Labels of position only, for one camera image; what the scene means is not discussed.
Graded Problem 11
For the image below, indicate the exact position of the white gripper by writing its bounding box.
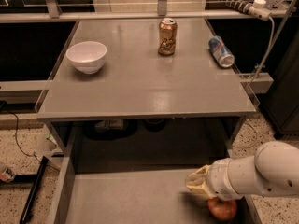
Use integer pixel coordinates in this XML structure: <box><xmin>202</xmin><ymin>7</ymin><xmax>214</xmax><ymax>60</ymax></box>
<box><xmin>185</xmin><ymin>158</ymin><xmax>242</xmax><ymax>201</ymax></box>

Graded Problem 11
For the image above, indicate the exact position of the red apple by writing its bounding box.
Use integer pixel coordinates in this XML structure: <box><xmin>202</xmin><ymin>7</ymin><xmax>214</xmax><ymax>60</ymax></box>
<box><xmin>207</xmin><ymin>197</ymin><xmax>237</xmax><ymax>221</ymax></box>

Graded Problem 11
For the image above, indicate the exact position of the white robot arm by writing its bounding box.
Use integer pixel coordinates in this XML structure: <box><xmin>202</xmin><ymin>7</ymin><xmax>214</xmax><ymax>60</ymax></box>
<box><xmin>185</xmin><ymin>141</ymin><xmax>299</xmax><ymax>201</ymax></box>

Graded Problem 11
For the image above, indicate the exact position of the open grey top drawer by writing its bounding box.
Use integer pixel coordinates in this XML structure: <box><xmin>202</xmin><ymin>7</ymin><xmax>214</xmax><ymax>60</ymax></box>
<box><xmin>47</xmin><ymin>119</ymin><xmax>261</xmax><ymax>224</ymax></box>

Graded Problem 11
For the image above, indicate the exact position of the grey cabinet table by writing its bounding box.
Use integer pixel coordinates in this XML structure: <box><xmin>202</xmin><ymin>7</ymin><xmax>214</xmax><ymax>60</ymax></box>
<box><xmin>34</xmin><ymin>17</ymin><xmax>260</xmax><ymax>154</ymax></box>

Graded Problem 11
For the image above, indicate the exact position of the upright gold soda can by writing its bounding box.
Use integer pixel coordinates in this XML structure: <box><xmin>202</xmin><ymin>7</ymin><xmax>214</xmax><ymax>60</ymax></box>
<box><xmin>158</xmin><ymin>18</ymin><xmax>178</xmax><ymax>55</ymax></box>

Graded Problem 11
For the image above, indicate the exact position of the black metal floor bar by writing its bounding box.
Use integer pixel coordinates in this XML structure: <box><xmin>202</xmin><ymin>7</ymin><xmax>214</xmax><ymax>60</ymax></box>
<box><xmin>0</xmin><ymin>156</ymin><xmax>49</xmax><ymax>224</ymax></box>

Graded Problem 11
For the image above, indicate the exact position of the white bowl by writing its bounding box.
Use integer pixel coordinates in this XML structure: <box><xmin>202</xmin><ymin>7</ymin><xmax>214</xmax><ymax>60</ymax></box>
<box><xmin>66</xmin><ymin>41</ymin><xmax>107</xmax><ymax>74</ymax></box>

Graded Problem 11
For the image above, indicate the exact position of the black floor cable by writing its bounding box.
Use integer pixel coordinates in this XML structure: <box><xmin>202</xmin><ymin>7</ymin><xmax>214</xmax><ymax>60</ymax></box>
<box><xmin>0</xmin><ymin>109</ymin><xmax>60</xmax><ymax>173</ymax></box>

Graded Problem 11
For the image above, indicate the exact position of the white coiled cable fixture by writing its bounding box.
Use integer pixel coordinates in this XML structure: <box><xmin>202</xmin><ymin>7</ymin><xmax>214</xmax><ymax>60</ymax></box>
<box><xmin>219</xmin><ymin>0</ymin><xmax>275</xmax><ymax>79</ymax></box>

